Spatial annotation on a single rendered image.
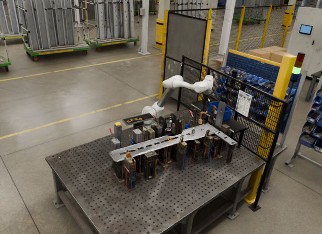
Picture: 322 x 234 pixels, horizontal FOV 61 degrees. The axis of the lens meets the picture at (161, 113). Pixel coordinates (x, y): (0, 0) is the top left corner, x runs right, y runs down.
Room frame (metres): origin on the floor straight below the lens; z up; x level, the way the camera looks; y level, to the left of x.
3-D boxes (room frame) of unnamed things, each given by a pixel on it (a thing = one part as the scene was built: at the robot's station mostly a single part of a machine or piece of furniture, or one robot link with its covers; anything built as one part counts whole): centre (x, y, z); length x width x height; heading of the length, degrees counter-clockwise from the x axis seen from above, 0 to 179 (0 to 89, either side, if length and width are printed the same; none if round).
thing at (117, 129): (2.62, 0.47, 0.92); 0.08 x 0.08 x 0.44; 34
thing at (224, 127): (2.91, -0.81, 0.88); 0.08 x 0.08 x 0.36; 34
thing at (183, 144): (2.50, -0.27, 0.87); 0.12 x 0.09 x 0.35; 34
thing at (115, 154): (2.59, -0.11, 1.00); 1.38 x 0.22 x 0.02; 124
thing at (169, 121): (2.83, -0.09, 0.94); 0.18 x 0.13 x 0.49; 124
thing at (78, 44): (8.90, 3.58, 0.88); 1.91 x 1.00 x 1.76; 129
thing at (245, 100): (3.09, -1.02, 1.30); 0.23 x 0.02 x 0.31; 34
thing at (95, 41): (10.51, 2.08, 0.88); 1.91 x 1.01 x 1.76; 134
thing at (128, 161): (2.13, 0.27, 0.88); 0.15 x 0.11 x 0.36; 34
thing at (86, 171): (2.77, -0.18, 0.68); 2.56 x 1.61 x 0.04; 132
